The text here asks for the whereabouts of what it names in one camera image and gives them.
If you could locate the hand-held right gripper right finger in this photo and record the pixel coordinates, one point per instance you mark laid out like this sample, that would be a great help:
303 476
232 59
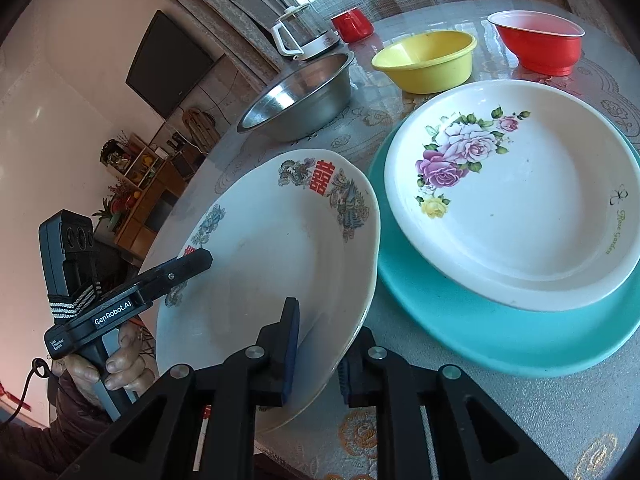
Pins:
344 376

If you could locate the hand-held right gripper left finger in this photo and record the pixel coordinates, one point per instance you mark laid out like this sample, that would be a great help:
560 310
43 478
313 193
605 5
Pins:
290 345

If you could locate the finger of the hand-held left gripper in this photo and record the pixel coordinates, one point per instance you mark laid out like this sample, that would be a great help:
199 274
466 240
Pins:
185 265

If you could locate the red plastic bowl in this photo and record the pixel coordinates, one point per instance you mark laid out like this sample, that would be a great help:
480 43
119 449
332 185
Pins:
540 50

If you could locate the person's left forearm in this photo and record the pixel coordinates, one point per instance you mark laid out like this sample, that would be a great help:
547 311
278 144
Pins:
75 422

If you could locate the person's left hand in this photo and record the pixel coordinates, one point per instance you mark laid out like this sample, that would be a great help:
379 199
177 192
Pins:
122 360

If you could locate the wooden cabinet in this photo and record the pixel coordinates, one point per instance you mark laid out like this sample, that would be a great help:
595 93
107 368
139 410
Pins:
145 210

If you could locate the red berry branch decoration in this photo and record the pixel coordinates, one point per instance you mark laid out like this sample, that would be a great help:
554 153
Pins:
122 192

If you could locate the lace patterned tablecloth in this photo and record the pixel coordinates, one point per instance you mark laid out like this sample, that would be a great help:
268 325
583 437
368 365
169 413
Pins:
450 410

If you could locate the artificial flower arrangement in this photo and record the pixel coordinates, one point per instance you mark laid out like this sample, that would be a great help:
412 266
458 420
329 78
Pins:
112 152

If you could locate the teal plate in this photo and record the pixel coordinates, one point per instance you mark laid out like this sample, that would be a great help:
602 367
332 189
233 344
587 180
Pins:
475 340

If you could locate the brown wooden rack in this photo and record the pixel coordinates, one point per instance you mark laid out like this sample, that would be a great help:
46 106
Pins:
200 127

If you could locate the stainless steel bowl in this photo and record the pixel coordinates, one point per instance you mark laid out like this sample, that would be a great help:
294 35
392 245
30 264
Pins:
300 105

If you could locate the white plate with floral print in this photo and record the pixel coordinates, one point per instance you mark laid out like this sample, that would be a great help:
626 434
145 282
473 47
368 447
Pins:
525 200

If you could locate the red cup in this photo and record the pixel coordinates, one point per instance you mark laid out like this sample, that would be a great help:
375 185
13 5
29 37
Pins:
352 25

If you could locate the yellow plastic bowl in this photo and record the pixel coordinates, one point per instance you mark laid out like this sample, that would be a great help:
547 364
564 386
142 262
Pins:
425 70

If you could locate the wall-mounted black television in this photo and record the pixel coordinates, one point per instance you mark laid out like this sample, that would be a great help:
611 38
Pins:
170 65

